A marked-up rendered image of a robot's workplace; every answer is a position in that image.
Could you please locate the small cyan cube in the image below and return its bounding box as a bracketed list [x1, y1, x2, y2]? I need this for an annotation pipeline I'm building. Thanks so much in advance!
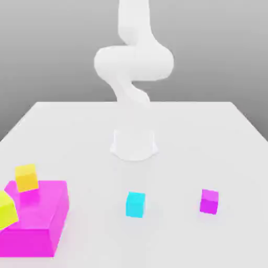
[125, 191, 146, 218]

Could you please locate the small orange cube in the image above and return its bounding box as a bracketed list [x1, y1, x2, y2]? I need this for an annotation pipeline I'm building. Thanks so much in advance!
[15, 163, 39, 193]

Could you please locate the small purple cube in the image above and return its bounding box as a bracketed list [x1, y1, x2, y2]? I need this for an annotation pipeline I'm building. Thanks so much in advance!
[199, 188, 219, 215]

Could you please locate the small yellow-green cube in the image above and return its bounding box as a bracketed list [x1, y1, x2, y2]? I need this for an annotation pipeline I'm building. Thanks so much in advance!
[0, 190, 19, 231]

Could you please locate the large magenta box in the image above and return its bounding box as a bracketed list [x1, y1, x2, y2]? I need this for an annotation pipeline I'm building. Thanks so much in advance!
[0, 180, 70, 258]

